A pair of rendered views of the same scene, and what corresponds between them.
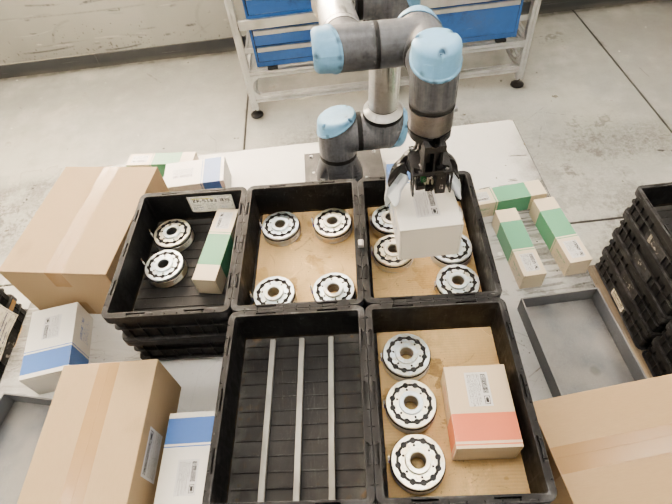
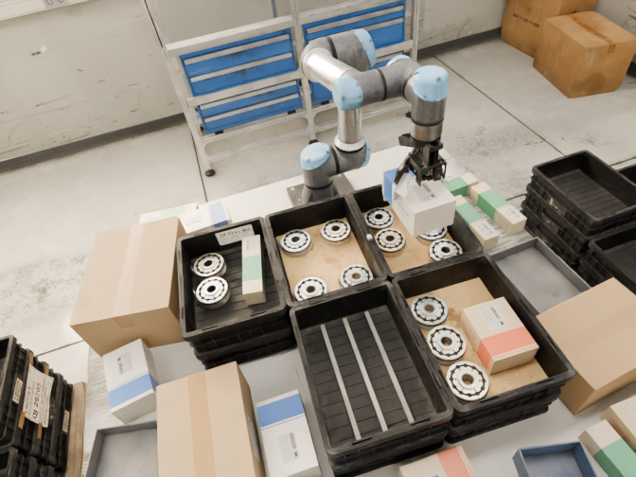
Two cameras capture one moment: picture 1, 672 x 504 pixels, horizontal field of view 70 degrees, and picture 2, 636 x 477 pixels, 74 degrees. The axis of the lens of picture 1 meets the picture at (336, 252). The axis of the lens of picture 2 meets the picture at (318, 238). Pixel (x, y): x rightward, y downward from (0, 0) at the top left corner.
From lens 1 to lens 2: 0.33 m
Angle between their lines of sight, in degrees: 10
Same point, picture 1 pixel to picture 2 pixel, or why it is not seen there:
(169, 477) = (274, 450)
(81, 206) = (124, 259)
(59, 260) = (122, 305)
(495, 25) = not seen: hidden behind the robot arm
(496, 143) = not seen: hidden behind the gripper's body
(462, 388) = (482, 320)
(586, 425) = (572, 325)
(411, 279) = (409, 257)
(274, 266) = (300, 272)
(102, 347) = (168, 372)
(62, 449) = (182, 450)
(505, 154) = not seen: hidden behind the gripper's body
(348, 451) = (411, 389)
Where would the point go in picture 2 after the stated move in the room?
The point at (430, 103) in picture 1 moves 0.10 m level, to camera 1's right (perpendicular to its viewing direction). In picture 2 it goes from (431, 115) to (470, 103)
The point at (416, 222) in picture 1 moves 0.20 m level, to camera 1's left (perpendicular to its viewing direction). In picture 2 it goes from (423, 205) to (352, 230)
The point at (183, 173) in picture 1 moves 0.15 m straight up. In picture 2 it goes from (194, 220) to (181, 191)
